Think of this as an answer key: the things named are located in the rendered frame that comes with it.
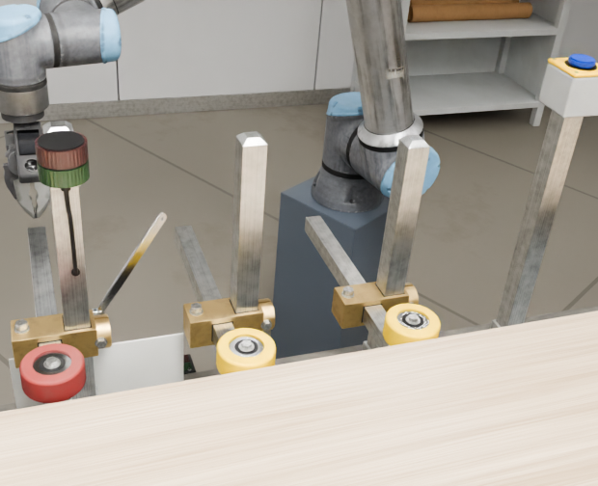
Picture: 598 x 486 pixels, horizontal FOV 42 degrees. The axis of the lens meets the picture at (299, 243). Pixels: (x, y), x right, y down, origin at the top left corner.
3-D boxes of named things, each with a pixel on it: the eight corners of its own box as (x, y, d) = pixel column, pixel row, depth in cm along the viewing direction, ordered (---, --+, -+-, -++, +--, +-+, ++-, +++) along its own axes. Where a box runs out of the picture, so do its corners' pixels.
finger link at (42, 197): (50, 203, 151) (45, 160, 146) (54, 219, 147) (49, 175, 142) (34, 204, 150) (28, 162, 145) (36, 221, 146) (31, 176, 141)
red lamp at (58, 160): (35, 148, 96) (33, 132, 95) (85, 145, 98) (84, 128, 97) (38, 171, 91) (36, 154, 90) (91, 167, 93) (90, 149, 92)
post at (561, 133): (489, 329, 147) (548, 103, 123) (511, 325, 149) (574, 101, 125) (502, 343, 144) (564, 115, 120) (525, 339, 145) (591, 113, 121)
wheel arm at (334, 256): (303, 233, 152) (304, 214, 150) (319, 231, 153) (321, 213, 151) (397, 385, 118) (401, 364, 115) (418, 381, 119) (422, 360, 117)
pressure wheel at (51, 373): (26, 409, 108) (16, 344, 102) (86, 398, 111) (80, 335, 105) (30, 451, 102) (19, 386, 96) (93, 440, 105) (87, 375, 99)
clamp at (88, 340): (13, 346, 115) (10, 319, 113) (108, 333, 120) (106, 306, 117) (15, 371, 111) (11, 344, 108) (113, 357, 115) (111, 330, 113)
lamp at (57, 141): (51, 277, 106) (35, 130, 95) (94, 272, 108) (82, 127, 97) (54, 303, 102) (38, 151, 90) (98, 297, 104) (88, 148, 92)
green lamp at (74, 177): (37, 167, 97) (35, 150, 96) (87, 163, 99) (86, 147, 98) (40, 190, 93) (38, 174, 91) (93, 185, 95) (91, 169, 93)
